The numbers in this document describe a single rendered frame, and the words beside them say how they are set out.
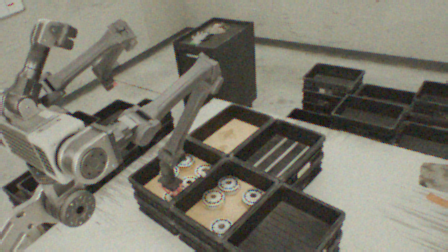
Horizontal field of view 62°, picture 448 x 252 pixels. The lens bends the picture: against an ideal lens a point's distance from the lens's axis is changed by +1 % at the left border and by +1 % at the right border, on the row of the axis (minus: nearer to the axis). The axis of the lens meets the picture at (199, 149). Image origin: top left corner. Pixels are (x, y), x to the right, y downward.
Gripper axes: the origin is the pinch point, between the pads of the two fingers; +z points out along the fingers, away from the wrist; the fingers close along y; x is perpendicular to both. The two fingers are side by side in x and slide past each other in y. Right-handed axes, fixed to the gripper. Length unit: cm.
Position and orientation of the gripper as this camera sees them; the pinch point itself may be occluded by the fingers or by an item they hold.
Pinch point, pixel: (173, 194)
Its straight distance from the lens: 171.4
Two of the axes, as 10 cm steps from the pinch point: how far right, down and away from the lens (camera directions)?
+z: 1.1, 7.9, 6.1
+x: -6.0, 5.4, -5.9
